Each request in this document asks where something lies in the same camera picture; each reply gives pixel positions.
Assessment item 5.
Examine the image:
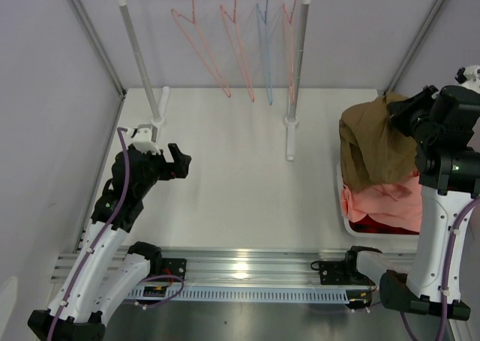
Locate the blue wire hanger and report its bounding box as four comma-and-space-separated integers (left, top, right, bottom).
256, 0, 273, 106

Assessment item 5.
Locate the pink wire hanger leftmost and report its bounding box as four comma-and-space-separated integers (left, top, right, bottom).
171, 0, 232, 98

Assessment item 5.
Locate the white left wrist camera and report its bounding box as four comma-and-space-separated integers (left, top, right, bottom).
125, 124, 161, 155

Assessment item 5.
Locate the grey slotted cable duct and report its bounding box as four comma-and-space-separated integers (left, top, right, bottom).
123, 289, 347, 303

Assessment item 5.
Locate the pink wire hanger rightmost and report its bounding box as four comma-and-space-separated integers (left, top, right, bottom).
282, 0, 297, 106

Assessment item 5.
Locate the pink wire hanger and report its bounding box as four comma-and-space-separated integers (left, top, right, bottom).
220, 0, 255, 103
171, 0, 232, 98
282, 0, 297, 106

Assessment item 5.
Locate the pink garment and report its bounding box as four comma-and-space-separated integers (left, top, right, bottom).
341, 172, 422, 232

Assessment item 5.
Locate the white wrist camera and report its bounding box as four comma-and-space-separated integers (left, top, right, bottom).
125, 124, 161, 155
455, 65, 480, 93

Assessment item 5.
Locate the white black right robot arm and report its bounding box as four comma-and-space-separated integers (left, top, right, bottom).
342, 82, 479, 321

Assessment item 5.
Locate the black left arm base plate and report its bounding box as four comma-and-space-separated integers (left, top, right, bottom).
160, 258, 187, 279

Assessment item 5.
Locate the aluminium mounting rail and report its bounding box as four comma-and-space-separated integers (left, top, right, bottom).
50, 247, 417, 283

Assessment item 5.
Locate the silver white clothes rack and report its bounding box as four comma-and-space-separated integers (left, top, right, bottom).
109, 0, 315, 162

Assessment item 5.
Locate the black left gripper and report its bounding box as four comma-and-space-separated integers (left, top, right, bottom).
136, 143, 190, 198

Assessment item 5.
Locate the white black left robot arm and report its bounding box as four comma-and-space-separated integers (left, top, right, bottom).
28, 143, 191, 340

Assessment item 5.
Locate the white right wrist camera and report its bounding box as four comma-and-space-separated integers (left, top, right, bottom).
455, 65, 480, 93

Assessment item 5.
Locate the red garment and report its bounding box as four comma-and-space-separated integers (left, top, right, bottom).
349, 214, 419, 235

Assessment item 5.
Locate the white laundry basket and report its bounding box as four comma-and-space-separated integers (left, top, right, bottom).
336, 163, 419, 241

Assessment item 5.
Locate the tan brown skirt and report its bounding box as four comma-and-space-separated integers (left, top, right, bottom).
339, 93, 416, 192

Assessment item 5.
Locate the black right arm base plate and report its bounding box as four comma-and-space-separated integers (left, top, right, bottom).
310, 260, 371, 286

